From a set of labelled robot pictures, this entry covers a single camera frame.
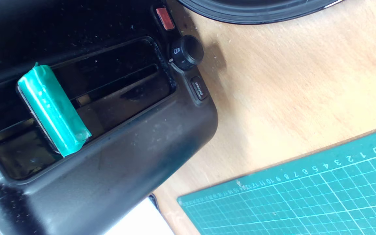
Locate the green-taped toaster lever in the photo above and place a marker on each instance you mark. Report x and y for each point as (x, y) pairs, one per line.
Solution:
(54, 109)

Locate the black two-slot toaster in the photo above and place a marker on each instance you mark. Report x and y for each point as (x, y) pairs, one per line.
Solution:
(135, 169)

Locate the black ribbed plate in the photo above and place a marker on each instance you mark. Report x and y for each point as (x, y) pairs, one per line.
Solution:
(256, 9)

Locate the green cutting mat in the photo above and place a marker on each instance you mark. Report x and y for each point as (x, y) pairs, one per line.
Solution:
(305, 202)

